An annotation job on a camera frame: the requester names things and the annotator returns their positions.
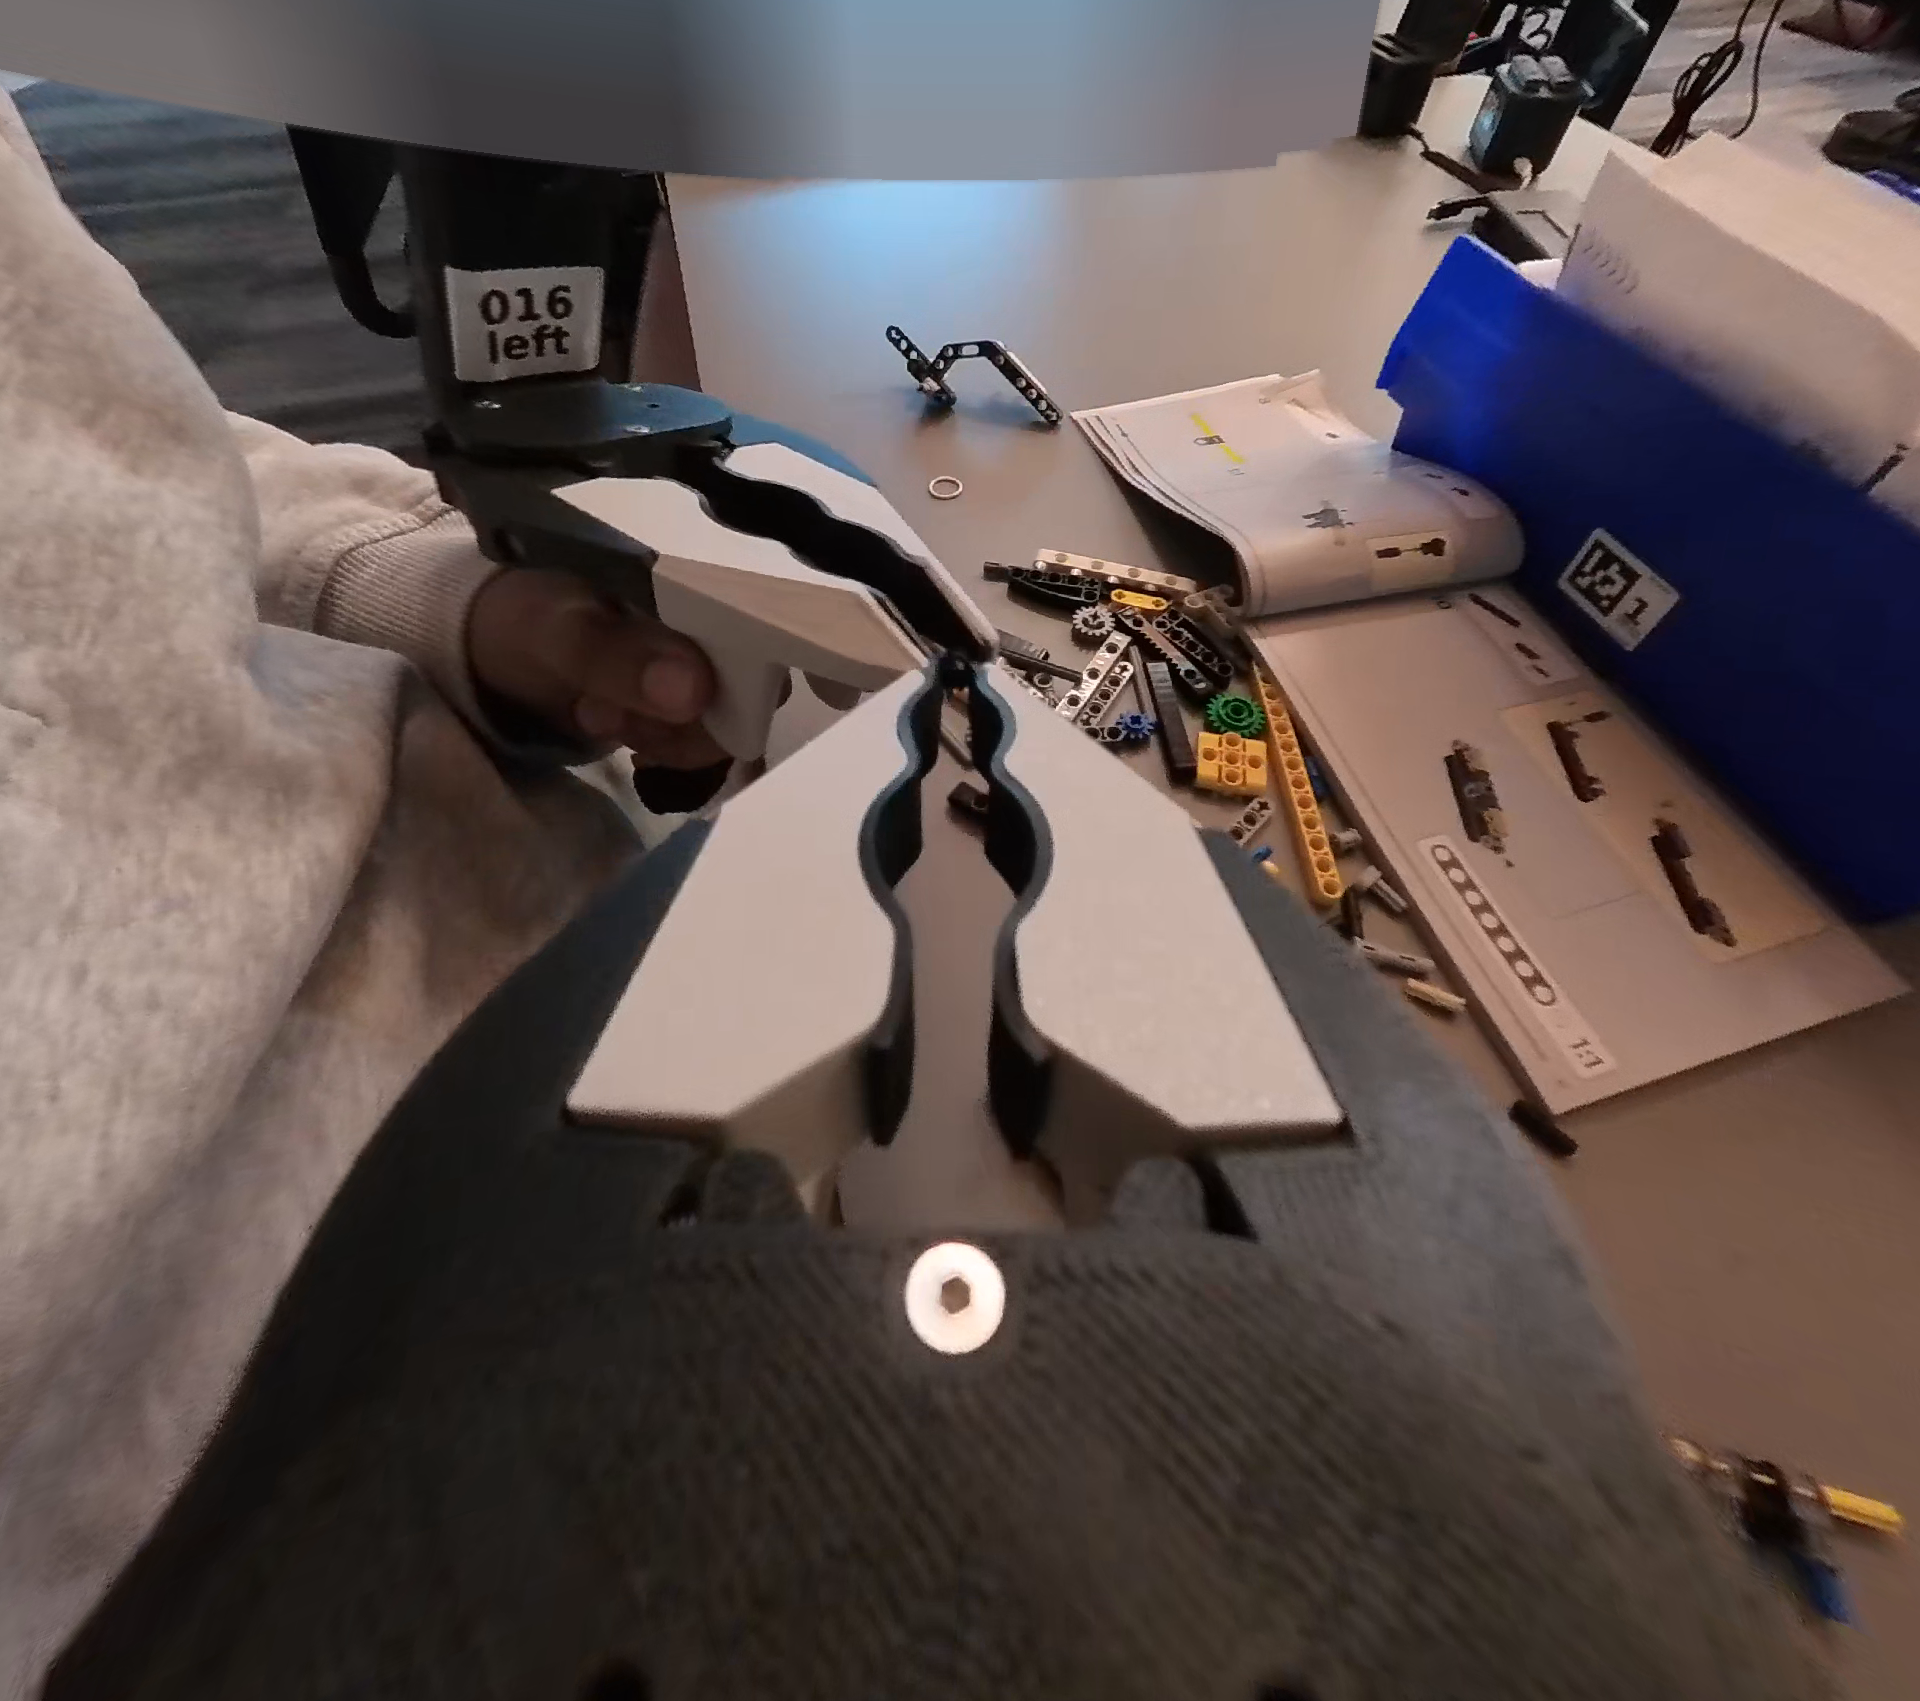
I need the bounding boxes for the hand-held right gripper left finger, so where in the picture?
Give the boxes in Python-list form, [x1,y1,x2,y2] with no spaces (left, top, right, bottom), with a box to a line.
[564,655,965,1215]

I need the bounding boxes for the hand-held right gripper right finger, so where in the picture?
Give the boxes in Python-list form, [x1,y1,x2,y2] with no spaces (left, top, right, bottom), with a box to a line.
[962,662,1347,1204]

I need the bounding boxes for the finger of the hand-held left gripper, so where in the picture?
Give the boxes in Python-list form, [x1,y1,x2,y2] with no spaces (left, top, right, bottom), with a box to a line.
[702,433,1001,669]
[554,471,932,691]

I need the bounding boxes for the pile of lego pieces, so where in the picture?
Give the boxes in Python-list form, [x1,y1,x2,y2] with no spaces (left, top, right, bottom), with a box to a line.
[982,546,1472,1016]

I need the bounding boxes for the person's left forearm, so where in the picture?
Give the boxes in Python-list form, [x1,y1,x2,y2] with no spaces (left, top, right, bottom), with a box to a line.
[0,89,504,759]

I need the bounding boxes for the black bent lego assembly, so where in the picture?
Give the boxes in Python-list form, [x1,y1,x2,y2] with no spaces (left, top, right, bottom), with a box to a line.
[884,324,1068,429]

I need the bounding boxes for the lego instruction booklet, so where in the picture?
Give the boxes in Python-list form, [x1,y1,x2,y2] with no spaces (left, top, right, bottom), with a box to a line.
[1072,370,1910,1119]

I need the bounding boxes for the small colourful lego assembly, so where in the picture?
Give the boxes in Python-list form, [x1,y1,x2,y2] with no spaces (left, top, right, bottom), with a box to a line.
[1667,1430,1910,1631]

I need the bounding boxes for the person's left hand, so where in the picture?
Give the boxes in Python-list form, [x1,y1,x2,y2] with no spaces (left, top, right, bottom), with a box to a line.
[464,558,722,772]

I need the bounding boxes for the grey sweatshirt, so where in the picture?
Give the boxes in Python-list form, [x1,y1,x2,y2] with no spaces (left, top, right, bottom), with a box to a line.
[0,621,678,1701]

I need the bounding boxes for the blue plastic bin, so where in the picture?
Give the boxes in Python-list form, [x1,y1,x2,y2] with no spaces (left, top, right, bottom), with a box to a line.
[1376,230,1920,926]

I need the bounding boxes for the black battery charger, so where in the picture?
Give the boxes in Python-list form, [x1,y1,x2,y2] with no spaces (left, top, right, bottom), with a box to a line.
[1466,55,1595,176]

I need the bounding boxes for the white papers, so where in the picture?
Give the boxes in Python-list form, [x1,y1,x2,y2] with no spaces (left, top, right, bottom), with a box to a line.
[1559,140,1920,489]

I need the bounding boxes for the black shoe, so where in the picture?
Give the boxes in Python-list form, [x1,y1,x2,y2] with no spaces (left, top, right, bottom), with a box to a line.
[1825,89,1920,185]

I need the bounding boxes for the black desk mount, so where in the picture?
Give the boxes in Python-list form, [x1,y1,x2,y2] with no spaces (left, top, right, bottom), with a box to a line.
[1356,0,1488,139]

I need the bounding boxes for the black floor cables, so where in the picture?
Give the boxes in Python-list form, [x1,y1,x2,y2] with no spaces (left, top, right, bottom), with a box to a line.
[1649,0,1801,158]

